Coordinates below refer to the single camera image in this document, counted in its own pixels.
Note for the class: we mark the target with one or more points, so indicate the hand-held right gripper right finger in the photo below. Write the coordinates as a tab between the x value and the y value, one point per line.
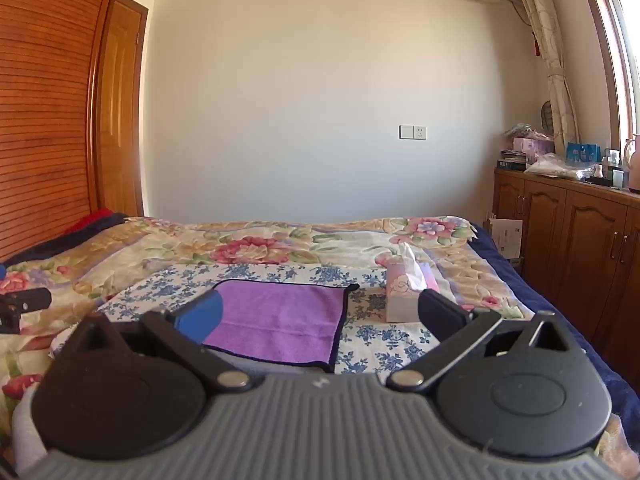
442	315

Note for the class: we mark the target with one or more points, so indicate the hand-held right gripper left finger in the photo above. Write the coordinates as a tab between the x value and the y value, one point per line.
200	321

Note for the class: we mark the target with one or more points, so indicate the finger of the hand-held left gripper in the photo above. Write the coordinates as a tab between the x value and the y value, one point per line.
27	299
9	322

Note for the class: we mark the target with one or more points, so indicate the purple towel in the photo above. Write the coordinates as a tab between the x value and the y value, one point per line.
280	315

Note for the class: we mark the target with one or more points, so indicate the pink tissue box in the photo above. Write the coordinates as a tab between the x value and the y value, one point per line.
400	300

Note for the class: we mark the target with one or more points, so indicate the dark blue cloth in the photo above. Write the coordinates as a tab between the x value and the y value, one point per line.
50	245

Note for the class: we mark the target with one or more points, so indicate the white blue floral cloth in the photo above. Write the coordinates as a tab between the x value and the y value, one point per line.
380	340

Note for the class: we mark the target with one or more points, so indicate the floral bed quilt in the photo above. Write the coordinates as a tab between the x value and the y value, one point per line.
240	245

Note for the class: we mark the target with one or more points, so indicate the white paper bag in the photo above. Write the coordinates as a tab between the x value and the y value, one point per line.
506	237

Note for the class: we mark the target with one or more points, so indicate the red cloth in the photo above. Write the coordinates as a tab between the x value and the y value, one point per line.
90	220

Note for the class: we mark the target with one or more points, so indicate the navy blue blanket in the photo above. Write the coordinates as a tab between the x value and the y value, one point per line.
550	300

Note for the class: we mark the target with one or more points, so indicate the wooden cabinet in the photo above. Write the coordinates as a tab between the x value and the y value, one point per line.
575	240

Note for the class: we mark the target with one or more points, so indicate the stack of dark boxes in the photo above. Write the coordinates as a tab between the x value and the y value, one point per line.
511	160

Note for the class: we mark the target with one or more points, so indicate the white plastic bag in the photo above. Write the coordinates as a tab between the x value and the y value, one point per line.
550	166

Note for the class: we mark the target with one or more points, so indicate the wooden louvered wardrobe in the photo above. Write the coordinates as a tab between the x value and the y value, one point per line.
45	110

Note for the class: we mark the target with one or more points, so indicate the clear plastic bundle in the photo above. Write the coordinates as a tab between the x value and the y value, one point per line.
530	132

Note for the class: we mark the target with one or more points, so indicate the wooden door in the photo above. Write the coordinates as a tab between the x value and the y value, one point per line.
120	110

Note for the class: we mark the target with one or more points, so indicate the small white bottle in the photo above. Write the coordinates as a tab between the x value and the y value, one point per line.
598	171

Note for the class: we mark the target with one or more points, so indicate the blue box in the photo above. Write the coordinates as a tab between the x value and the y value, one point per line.
582	153

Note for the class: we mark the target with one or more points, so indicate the white cup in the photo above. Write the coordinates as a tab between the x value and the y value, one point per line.
618	179

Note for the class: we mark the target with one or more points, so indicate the dark red thermos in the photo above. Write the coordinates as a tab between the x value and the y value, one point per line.
634	165

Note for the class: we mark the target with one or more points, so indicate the red hanging ornament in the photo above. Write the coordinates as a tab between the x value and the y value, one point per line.
535	45

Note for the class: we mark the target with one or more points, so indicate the patterned beige curtain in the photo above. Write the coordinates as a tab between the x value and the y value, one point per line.
547	35

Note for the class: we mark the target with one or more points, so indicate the white wall socket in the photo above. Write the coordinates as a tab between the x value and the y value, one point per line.
412	132

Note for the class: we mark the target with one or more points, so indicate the window with wooden frame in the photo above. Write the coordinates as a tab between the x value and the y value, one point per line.
620	35

